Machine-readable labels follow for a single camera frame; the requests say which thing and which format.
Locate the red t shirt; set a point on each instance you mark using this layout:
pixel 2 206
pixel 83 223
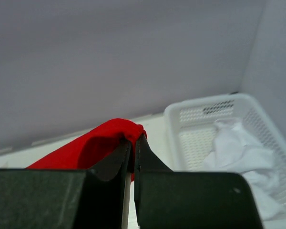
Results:
pixel 90 148

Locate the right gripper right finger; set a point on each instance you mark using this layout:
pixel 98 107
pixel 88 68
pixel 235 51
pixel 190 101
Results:
pixel 165 199

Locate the white plastic basket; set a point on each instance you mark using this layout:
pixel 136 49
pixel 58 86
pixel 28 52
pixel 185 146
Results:
pixel 190 129

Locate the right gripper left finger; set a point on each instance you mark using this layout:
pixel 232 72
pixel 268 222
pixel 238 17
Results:
pixel 94 198

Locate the white t shirt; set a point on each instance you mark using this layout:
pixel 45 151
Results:
pixel 234 149

